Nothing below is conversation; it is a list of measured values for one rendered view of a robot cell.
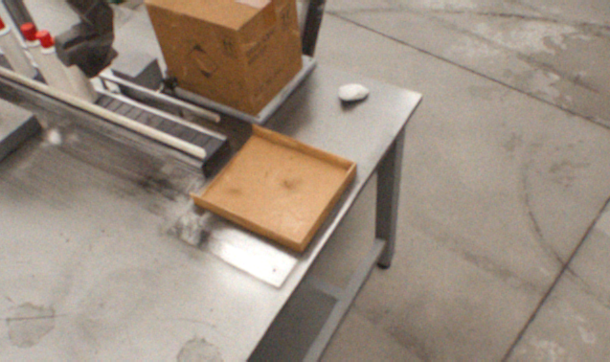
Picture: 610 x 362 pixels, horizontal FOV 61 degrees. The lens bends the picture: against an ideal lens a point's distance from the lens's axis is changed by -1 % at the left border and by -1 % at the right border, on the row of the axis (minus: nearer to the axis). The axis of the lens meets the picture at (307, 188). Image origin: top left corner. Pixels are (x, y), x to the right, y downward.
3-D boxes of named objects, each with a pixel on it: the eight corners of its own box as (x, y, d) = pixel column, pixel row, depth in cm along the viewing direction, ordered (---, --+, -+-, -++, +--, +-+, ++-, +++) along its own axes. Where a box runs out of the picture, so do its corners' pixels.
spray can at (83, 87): (77, 102, 144) (42, 40, 129) (90, 92, 147) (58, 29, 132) (89, 108, 143) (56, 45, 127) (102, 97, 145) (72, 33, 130)
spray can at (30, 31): (48, 91, 149) (12, 29, 133) (61, 80, 152) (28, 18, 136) (60, 96, 147) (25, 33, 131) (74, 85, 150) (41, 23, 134)
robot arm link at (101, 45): (121, 37, 118) (105, 16, 118) (94, 49, 115) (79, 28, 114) (115, 52, 124) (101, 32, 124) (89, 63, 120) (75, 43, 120)
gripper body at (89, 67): (67, 60, 124) (71, 46, 118) (98, 37, 130) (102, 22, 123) (88, 80, 126) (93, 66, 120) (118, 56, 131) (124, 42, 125)
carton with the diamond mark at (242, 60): (171, 85, 151) (143, 1, 130) (222, 41, 163) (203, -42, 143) (256, 117, 139) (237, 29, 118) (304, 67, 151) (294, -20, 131)
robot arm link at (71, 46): (111, 9, 112) (88, -7, 115) (63, 28, 105) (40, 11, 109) (121, 56, 121) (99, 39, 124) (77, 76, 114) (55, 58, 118)
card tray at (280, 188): (193, 203, 124) (189, 192, 121) (255, 134, 138) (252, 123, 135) (301, 253, 113) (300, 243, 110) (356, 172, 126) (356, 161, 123)
